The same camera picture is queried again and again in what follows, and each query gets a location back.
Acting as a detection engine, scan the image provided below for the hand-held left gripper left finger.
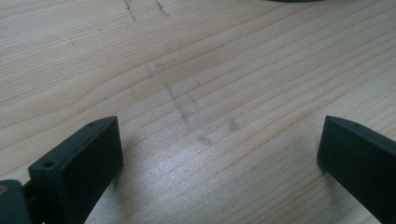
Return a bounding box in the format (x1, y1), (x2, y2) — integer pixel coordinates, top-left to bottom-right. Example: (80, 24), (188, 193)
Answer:
(27, 115), (124, 224)

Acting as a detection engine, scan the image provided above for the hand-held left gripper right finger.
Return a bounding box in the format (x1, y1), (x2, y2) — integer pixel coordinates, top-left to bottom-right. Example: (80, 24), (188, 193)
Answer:
(317, 115), (396, 224)

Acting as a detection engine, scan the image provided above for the black round table grommet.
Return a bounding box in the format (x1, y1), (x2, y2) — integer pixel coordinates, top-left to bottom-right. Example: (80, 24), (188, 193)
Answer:
(266, 0), (325, 4)

